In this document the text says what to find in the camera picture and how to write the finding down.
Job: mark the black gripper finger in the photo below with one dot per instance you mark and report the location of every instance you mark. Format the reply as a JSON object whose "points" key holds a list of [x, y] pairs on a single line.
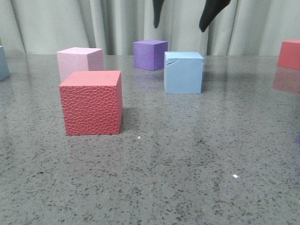
{"points": [[211, 9], [157, 8]]}

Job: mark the light blue cracked foam block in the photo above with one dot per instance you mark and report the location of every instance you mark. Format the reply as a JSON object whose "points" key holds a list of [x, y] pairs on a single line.
{"points": [[183, 72]]}

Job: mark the purple foam block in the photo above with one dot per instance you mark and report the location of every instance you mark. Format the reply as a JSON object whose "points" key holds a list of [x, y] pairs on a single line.
{"points": [[150, 54]]}

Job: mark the red foam block far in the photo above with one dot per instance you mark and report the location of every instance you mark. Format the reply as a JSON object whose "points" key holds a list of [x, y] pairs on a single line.
{"points": [[289, 56]]}

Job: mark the pink foam block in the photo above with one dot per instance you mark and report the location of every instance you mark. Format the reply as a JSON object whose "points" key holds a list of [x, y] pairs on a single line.
{"points": [[79, 59]]}

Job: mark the red textured foam block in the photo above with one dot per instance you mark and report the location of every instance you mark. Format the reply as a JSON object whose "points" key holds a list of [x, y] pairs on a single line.
{"points": [[92, 102]]}

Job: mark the grey curtain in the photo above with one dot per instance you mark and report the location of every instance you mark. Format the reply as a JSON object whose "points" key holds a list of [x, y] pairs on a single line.
{"points": [[244, 27]]}

